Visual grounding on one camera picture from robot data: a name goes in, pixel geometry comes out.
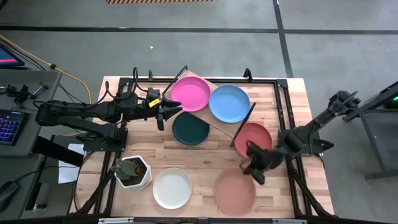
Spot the green cactus plant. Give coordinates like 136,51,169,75
110,157,141,181

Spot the black metal stand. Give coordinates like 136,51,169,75
343,80,398,181

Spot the backlit black keyboard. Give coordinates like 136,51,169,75
0,109,29,146

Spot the grey desk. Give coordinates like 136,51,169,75
0,68,63,220

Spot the pale terracotta plate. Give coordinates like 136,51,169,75
213,167,257,217

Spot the computer monitor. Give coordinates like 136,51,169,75
0,43,25,68

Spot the black aluminium table frame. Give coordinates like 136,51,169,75
67,67,335,224

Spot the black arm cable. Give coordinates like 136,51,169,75
104,67,156,102

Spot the black flat box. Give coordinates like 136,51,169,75
32,136,85,167

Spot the black computer mouse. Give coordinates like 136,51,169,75
0,180,20,212

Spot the blue plate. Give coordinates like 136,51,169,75
208,84,251,124

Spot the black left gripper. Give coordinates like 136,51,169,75
136,96,183,131

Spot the red-orange plate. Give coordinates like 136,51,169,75
233,122,273,159

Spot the black desk clamp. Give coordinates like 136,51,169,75
6,82,49,105

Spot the pink plate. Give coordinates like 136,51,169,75
170,76,211,113

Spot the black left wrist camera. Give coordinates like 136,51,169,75
146,88,161,100

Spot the silver aluminium bracket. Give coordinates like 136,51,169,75
98,217,134,224
272,218,308,224

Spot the dark teal plate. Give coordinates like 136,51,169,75
172,111,211,146

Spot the yellow cable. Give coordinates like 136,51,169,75
0,34,93,105

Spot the white angular plant pot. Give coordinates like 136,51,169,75
114,155,153,190

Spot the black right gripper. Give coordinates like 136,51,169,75
238,142,287,187

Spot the white paper sheet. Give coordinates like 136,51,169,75
58,142,85,185

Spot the white plate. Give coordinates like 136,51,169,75
152,167,193,210

